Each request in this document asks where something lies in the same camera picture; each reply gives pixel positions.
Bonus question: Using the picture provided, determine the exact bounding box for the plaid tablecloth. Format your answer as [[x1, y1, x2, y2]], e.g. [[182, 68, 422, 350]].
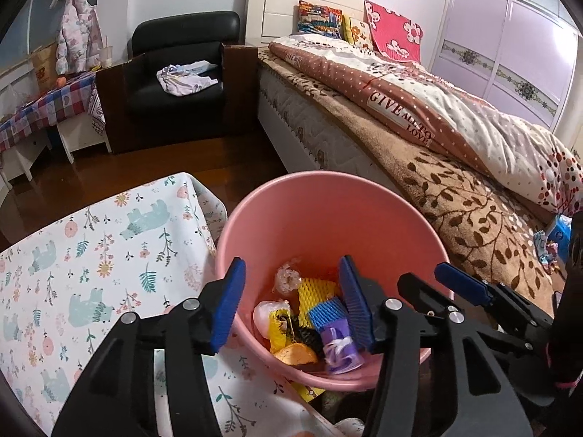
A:
[[0, 69, 107, 153]]

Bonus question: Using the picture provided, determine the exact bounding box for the yellow printed box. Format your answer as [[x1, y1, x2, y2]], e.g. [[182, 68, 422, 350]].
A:
[[289, 380, 326, 403]]

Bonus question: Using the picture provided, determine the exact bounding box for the large window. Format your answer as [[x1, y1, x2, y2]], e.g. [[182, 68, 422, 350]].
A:
[[0, 0, 62, 80]]

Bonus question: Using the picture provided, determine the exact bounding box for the blue patterned bag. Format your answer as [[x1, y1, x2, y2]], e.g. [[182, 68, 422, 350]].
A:
[[533, 215, 572, 276]]

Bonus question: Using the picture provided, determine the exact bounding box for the yellow patterned pillow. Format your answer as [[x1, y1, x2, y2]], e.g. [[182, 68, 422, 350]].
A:
[[341, 13, 375, 51]]

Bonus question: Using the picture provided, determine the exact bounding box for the plastic cup with straw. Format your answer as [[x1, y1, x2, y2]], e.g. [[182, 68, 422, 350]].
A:
[[99, 34, 114, 69]]

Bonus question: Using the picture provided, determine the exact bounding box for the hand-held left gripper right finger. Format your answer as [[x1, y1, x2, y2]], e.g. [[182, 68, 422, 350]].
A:
[[337, 255, 533, 437]]

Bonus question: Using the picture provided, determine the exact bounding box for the floral printed tablecloth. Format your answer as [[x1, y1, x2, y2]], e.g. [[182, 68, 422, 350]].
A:
[[0, 172, 347, 437]]

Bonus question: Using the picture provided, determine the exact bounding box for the bed with brown blanket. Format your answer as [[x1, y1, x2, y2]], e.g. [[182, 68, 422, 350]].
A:
[[256, 61, 411, 201]]

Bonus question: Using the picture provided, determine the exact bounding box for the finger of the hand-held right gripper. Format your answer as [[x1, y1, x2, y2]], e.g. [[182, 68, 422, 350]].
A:
[[397, 272, 499, 335], [434, 263, 554, 328]]

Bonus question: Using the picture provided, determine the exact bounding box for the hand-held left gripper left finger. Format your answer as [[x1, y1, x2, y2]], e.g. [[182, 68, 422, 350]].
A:
[[52, 257, 247, 437]]

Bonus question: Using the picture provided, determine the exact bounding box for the purple wrapper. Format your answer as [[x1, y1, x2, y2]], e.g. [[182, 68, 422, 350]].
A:
[[320, 319, 365, 375]]

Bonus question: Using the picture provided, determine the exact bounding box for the blue foam net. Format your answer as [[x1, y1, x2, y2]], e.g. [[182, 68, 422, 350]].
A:
[[308, 297, 349, 330]]

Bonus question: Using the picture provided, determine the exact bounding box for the brown paper bag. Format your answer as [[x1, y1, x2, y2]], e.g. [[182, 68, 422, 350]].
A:
[[31, 43, 60, 94]]

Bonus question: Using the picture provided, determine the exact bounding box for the floral padded jacket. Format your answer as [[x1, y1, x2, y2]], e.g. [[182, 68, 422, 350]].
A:
[[55, 0, 105, 76]]

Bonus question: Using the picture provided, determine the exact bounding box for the pink flower pillow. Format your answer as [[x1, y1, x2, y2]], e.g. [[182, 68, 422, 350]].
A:
[[363, 0, 424, 63]]

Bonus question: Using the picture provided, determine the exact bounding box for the white wooden headboard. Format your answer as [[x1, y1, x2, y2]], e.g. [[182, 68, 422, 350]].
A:
[[244, 0, 379, 48]]

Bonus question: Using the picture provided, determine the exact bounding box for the white wooden bench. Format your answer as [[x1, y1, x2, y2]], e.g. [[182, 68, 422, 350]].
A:
[[0, 134, 53, 187], [57, 109, 112, 163]]

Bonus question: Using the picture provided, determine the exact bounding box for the clear plastic wrapper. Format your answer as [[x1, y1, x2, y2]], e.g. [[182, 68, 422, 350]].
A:
[[272, 261, 304, 295]]

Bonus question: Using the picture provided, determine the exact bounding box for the colourful printed pillow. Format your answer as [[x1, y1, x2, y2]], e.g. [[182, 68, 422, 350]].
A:
[[297, 0, 343, 39]]

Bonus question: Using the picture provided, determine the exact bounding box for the lavender wardrobe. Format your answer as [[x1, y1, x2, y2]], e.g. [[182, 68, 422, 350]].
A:
[[430, 0, 583, 149]]

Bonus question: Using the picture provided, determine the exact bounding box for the yellow foam net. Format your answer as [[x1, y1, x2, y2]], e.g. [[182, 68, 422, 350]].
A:
[[297, 277, 341, 328]]

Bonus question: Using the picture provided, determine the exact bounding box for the white printed cloth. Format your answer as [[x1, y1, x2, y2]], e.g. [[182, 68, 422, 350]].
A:
[[156, 60, 219, 97]]

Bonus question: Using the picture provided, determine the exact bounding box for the brown leaf blanket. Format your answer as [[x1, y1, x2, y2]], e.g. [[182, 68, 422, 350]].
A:
[[259, 50, 566, 319]]

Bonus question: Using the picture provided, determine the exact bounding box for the pink plastic bucket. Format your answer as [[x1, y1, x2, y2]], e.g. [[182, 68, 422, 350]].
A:
[[215, 170, 449, 392]]

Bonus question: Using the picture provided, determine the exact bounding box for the black leather armchair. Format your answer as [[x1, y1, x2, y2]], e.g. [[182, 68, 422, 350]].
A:
[[95, 10, 260, 155]]

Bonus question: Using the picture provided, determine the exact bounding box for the orange peel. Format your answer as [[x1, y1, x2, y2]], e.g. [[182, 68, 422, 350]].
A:
[[272, 343, 320, 366]]

